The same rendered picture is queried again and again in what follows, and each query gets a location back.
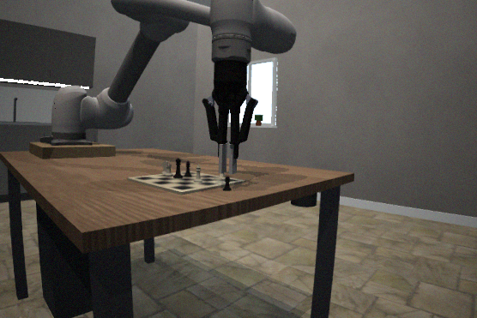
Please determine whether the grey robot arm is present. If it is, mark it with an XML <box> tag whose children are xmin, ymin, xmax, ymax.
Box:
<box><xmin>39</xmin><ymin>0</ymin><xmax>297</xmax><ymax>146</ymax></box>

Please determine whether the black and cream chessboard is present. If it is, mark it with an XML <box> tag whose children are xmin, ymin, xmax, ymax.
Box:
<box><xmin>127</xmin><ymin>171</ymin><xmax>246</xmax><ymax>195</ymax></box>

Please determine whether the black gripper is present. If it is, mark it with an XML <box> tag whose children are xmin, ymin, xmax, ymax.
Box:
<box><xmin>202</xmin><ymin>60</ymin><xmax>258</xmax><ymax>174</ymax></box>

